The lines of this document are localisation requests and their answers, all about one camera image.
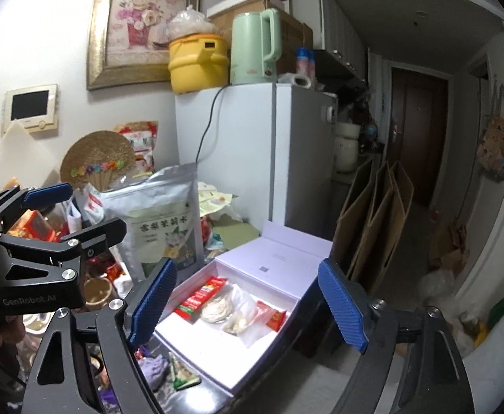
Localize cardboard box on fridge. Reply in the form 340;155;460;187
207;0;313;75

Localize brown cardboard sheets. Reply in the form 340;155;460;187
331;159;414;296

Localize red snack packet in box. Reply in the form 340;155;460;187
174;277;228;323

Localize green electric kettle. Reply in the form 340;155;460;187
230;9;282;85

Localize white refrigerator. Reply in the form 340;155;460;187
175;83;337;236

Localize green triangular snack packet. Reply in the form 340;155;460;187
169;352;202;392

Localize white gift box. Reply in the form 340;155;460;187
155;221;332;395

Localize black power cable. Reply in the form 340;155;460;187
194;84;232;165

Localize clear bag of white cakes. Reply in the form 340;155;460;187
200;284;274;347

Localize silver tea pouch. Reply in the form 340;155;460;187
99;162;204;283

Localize gold framed flower picture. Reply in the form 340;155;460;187
87;0;201;91

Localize hanging patterned tote bag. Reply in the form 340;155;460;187
476;82;504;181

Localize woven straw fan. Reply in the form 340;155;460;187
59;130;135;191

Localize wall intercom panel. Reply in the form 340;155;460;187
1;84;59;136

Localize dark entrance door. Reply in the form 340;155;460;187
387;67;449;209

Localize yellow rice cooker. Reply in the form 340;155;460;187
168;34;230;95

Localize small red candy packet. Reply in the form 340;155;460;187
257;301;286;332

